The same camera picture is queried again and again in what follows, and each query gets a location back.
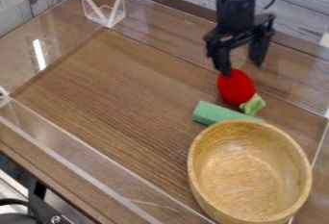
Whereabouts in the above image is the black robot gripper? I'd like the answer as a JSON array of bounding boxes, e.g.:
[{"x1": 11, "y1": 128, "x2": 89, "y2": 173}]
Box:
[{"x1": 204, "y1": 0, "x2": 275, "y2": 76}]

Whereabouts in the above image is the red plush strawberry toy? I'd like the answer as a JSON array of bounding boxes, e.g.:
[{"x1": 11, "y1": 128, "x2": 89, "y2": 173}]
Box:
[{"x1": 216, "y1": 68, "x2": 266, "y2": 116}]

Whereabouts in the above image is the green sponge block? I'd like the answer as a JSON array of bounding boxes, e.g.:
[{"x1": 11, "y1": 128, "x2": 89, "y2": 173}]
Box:
[{"x1": 192, "y1": 101, "x2": 260, "y2": 126}]

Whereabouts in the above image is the wooden oval bowl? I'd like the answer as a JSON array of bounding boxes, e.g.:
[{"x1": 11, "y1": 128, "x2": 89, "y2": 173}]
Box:
[{"x1": 187, "y1": 119, "x2": 312, "y2": 224}]

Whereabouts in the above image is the clear acrylic corner bracket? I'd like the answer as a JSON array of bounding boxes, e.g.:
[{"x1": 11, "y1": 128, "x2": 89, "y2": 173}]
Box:
[{"x1": 81, "y1": 0, "x2": 125, "y2": 28}]

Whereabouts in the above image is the clear acrylic front wall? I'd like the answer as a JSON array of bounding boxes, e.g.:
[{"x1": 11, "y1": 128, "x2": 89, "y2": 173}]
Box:
[{"x1": 0, "y1": 98, "x2": 213, "y2": 224}]

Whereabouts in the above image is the black metal table frame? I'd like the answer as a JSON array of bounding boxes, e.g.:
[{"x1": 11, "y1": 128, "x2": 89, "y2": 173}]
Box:
[{"x1": 23, "y1": 178, "x2": 86, "y2": 224}]

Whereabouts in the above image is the black cable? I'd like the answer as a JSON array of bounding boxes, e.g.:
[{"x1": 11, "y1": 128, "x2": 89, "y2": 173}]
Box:
[{"x1": 0, "y1": 198, "x2": 33, "y2": 224}]

